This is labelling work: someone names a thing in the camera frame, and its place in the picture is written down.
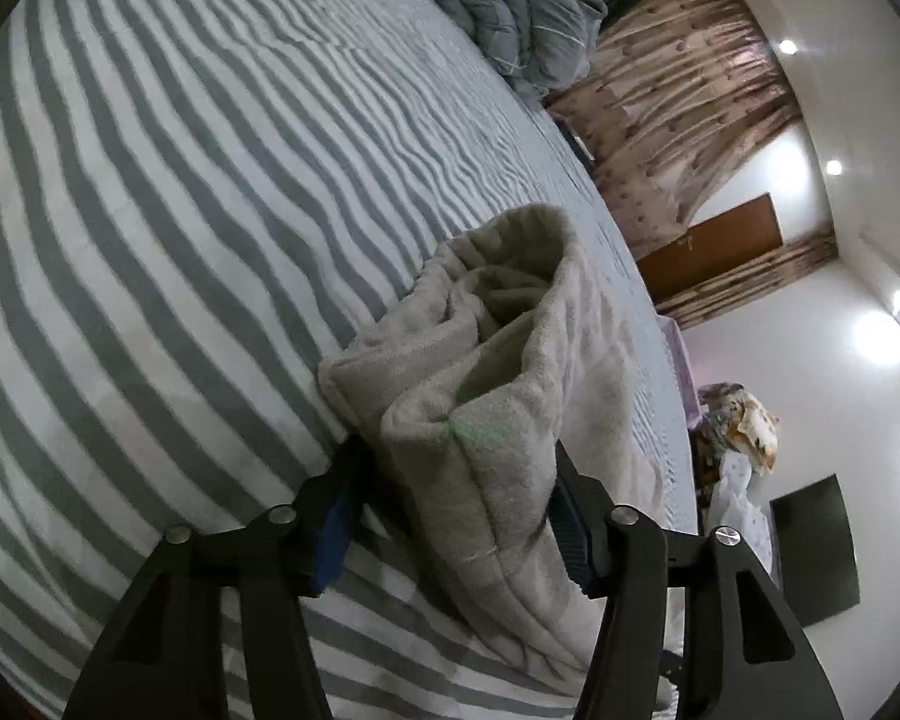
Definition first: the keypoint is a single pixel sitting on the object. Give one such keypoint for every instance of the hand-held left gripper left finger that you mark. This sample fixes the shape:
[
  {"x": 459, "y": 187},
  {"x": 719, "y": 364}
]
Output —
[{"x": 334, "y": 540}]

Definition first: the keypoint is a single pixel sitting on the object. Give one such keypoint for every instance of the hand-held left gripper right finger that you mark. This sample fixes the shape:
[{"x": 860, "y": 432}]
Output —
[{"x": 570, "y": 540}]

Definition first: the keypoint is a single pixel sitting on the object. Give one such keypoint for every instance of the light grey pants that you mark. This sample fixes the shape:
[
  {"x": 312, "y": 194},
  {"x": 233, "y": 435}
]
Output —
[{"x": 510, "y": 405}]

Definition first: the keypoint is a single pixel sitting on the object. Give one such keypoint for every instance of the light blue dotted cloth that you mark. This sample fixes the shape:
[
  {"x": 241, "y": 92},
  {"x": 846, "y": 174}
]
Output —
[{"x": 735, "y": 517}]

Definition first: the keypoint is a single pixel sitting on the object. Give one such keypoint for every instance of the purple cloth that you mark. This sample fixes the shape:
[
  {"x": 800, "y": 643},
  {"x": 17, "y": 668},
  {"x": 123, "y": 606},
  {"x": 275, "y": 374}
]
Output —
[{"x": 682, "y": 375}]

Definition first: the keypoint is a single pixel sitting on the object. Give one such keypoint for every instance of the floral cloth pile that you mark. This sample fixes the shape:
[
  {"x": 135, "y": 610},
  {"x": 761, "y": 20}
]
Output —
[{"x": 742, "y": 427}]

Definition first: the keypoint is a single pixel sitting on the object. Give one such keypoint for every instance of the narrow brown patterned curtain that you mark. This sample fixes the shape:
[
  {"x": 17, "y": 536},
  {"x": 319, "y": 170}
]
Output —
[{"x": 750, "y": 281}]

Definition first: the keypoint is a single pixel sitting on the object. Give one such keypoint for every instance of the brown wooden door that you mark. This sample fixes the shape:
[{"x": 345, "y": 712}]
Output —
[{"x": 712, "y": 247}]

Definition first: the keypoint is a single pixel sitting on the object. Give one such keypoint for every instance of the grey white striped bed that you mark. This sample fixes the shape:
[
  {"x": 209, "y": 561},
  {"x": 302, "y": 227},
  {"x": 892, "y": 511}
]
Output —
[{"x": 195, "y": 240}]

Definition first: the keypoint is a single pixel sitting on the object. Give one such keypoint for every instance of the dark box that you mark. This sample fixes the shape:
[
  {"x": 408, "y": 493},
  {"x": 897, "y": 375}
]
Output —
[{"x": 576, "y": 144}]

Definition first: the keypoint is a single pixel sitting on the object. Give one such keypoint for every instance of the folded grey quilt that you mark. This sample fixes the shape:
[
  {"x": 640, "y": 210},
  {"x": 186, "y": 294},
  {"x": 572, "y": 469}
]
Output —
[{"x": 517, "y": 7}]

